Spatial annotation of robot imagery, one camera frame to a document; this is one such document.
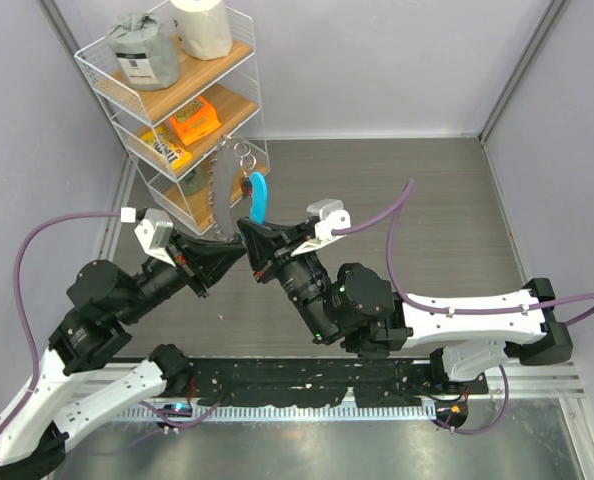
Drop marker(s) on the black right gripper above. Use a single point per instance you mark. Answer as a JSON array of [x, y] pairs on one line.
[[261, 241]]

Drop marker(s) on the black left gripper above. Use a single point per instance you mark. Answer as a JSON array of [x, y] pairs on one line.
[[200, 260]]

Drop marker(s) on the metal key organizer blue handle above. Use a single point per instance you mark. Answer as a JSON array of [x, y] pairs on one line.
[[233, 158]]

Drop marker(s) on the red key tag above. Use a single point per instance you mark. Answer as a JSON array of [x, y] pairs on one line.
[[246, 186]]

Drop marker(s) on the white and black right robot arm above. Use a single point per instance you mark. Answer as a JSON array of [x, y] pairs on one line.
[[364, 314]]

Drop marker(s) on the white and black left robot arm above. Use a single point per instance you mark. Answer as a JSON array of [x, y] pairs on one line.
[[43, 423]]

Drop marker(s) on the grey green cup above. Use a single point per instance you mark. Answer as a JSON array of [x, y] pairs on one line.
[[193, 182]]

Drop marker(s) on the yellow candy bag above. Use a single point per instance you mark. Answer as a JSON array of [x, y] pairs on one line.
[[166, 144]]

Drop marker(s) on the orange snack box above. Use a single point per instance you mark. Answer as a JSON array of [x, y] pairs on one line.
[[194, 121]]

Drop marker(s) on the grey wrapped paper roll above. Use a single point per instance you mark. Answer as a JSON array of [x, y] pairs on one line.
[[144, 51]]

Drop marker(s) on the white paper towel roll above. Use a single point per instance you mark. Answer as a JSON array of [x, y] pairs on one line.
[[203, 28]]

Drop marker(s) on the white wire wooden shelf rack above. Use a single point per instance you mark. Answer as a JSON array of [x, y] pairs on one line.
[[177, 83]]

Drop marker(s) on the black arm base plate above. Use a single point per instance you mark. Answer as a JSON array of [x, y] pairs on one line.
[[306, 382]]

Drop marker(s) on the white slotted cable duct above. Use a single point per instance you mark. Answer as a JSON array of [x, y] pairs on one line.
[[345, 411]]

